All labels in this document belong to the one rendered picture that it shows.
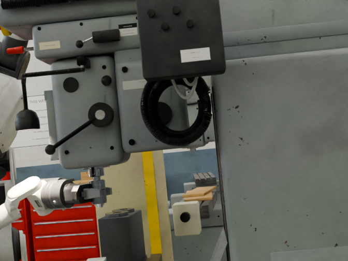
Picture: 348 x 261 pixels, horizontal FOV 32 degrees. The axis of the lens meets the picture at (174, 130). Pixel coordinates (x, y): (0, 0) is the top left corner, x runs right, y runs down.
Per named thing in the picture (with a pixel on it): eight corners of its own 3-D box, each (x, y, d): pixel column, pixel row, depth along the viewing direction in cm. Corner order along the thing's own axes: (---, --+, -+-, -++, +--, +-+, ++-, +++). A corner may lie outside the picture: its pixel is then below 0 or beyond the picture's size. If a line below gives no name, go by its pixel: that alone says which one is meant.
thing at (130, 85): (121, 154, 172) (113, 61, 172) (132, 152, 196) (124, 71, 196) (189, 147, 171) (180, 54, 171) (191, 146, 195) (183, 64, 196)
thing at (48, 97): (49, 160, 183) (43, 90, 183) (53, 160, 187) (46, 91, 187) (63, 159, 183) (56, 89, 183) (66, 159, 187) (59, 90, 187)
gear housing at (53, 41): (33, 59, 173) (29, 24, 173) (54, 69, 198) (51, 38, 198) (150, 46, 172) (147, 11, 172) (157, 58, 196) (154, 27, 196)
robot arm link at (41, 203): (45, 194, 186) (16, 195, 191) (61, 218, 191) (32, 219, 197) (61, 168, 194) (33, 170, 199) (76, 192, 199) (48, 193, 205)
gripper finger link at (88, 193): (102, 198, 181) (85, 199, 184) (101, 187, 181) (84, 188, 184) (99, 199, 179) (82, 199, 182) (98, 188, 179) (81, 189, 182)
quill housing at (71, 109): (57, 171, 174) (46, 59, 175) (72, 167, 195) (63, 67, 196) (124, 164, 174) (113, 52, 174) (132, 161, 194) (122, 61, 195)
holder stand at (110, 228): (102, 269, 230) (97, 215, 230) (117, 257, 252) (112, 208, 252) (133, 266, 228) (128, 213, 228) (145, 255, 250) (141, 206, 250)
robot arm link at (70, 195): (75, 179, 180) (43, 182, 186) (78, 212, 180) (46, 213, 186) (99, 175, 191) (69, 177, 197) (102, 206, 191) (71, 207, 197)
